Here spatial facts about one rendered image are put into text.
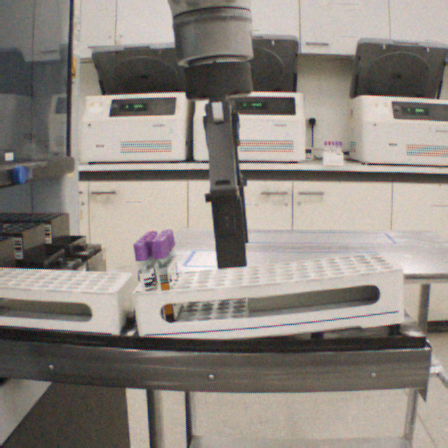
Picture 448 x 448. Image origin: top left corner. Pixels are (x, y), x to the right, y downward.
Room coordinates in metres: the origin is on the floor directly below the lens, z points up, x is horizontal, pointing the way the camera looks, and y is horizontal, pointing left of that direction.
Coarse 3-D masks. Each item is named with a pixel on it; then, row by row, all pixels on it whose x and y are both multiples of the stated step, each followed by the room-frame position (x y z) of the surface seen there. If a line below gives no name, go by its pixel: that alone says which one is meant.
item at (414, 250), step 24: (192, 240) 1.23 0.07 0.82; (264, 240) 1.23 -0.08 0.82; (288, 240) 1.23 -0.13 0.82; (312, 240) 1.23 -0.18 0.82; (336, 240) 1.22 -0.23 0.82; (360, 240) 1.22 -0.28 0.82; (384, 240) 1.22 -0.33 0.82; (408, 240) 1.21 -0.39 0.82; (432, 240) 1.21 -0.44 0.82; (192, 264) 0.99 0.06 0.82; (216, 264) 0.99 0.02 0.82; (408, 264) 0.97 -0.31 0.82; (432, 264) 0.97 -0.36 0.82; (192, 408) 1.36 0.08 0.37; (408, 408) 1.32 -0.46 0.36; (192, 432) 1.36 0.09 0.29; (408, 432) 1.32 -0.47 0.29
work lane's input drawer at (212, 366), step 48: (0, 336) 0.63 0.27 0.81; (48, 336) 0.62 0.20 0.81; (96, 336) 0.62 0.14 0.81; (288, 336) 0.66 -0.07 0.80; (336, 336) 0.66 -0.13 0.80; (384, 336) 0.61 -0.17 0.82; (96, 384) 0.61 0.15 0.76; (144, 384) 0.61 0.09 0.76; (192, 384) 0.61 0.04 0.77; (240, 384) 0.60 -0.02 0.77; (288, 384) 0.60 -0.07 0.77; (336, 384) 0.60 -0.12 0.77; (384, 384) 0.60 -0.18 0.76
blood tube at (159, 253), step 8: (160, 240) 0.63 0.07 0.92; (152, 248) 0.63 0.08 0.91; (160, 248) 0.63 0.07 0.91; (160, 256) 0.63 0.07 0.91; (160, 264) 0.63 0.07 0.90; (160, 272) 0.63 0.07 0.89; (160, 280) 0.63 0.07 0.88; (168, 280) 0.63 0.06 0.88; (160, 288) 0.63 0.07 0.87; (168, 288) 0.63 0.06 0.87; (168, 304) 0.63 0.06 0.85; (168, 312) 0.63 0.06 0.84; (168, 320) 0.63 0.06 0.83
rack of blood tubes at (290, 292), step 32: (352, 256) 0.71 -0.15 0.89; (384, 256) 0.68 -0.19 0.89; (192, 288) 0.63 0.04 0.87; (224, 288) 0.62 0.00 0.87; (256, 288) 0.62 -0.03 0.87; (288, 288) 0.62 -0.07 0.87; (320, 288) 0.62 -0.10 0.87; (352, 288) 0.71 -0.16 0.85; (384, 288) 0.61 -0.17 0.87; (160, 320) 0.62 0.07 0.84; (192, 320) 0.64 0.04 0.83; (224, 320) 0.62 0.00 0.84; (256, 320) 0.62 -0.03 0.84; (288, 320) 0.62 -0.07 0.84; (352, 320) 0.61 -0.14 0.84; (384, 320) 0.61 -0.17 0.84
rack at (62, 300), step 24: (0, 288) 0.63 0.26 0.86; (24, 288) 0.63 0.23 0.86; (48, 288) 0.64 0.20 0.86; (72, 288) 0.65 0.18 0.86; (96, 288) 0.64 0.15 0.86; (120, 288) 0.65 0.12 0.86; (0, 312) 0.70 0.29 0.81; (24, 312) 0.72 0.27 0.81; (48, 312) 0.73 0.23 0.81; (72, 312) 0.73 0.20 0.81; (96, 312) 0.63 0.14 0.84; (120, 312) 0.64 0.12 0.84
